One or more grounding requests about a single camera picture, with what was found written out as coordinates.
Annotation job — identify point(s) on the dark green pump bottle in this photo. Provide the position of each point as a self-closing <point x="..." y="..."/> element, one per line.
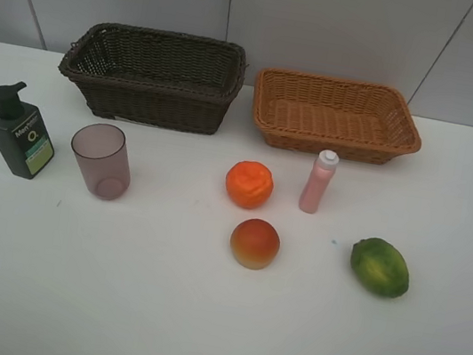
<point x="25" y="144"/>

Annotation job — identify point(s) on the green lime fruit toy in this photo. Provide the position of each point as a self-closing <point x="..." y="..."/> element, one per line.
<point x="380" y="268"/>

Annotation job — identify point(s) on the dark brown wicker basket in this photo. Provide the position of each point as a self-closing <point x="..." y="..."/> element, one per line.
<point x="168" y="79"/>

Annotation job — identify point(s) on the red yellow peach toy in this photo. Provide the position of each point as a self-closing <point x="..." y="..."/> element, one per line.
<point x="254" y="244"/>

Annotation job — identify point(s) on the translucent purple plastic cup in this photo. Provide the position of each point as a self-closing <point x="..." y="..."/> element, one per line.
<point x="101" y="154"/>

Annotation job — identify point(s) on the pink bottle white cap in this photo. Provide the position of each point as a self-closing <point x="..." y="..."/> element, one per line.
<point x="322" y="172"/>

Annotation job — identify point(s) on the orange peeled mandarin toy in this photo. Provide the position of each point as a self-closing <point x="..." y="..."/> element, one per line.
<point x="249" y="184"/>

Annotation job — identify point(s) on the light orange wicker basket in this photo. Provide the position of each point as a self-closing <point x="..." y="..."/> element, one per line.
<point x="309" y="113"/>

